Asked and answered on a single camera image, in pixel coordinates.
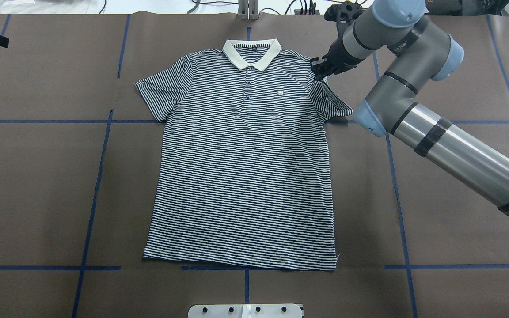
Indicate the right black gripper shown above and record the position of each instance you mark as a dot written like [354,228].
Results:
[336,56]

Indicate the striped polo shirt white collar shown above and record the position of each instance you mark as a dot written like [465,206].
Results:
[244,176]

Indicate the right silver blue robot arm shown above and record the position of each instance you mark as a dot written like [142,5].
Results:
[423,52]

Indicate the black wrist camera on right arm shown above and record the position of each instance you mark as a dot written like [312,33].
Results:
[344,12]

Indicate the aluminium frame post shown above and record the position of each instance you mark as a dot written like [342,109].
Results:
[248,10]

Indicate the white camera mast with base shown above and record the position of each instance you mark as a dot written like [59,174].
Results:
[273,310]

